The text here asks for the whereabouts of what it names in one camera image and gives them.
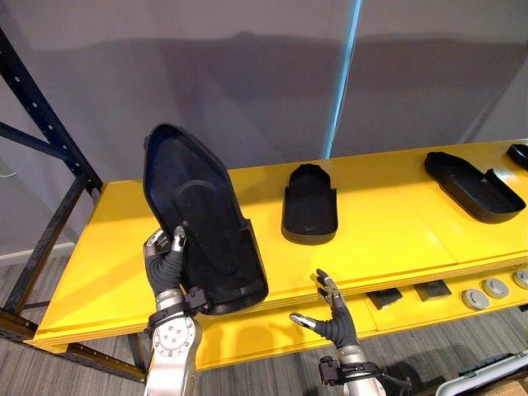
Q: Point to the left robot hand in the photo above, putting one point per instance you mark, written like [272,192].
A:
[165,268]

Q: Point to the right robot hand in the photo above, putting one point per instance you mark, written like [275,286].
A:
[340,326]

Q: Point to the large black plastic housing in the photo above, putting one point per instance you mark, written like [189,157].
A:
[206,206]

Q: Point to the medium black plastic housing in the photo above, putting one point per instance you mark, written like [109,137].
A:
[309,206]

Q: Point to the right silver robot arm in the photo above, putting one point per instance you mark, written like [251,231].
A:
[363,387]

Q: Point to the black left wrist clamp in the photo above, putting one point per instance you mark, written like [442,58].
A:
[198,299]

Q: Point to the black wrist clamp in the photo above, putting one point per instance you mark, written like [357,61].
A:
[328,371]
[198,299]

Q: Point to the black right wrist clamp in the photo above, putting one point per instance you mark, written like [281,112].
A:
[328,371]

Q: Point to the grey round disc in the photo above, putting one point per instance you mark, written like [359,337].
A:
[521,279]
[495,288]
[475,299]

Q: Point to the brown cardboard box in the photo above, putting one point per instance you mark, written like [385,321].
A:
[511,389]

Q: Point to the long black plastic housing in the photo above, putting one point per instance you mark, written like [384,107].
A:
[474,194]

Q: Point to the black metal rack frame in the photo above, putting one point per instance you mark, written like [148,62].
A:
[49,123]

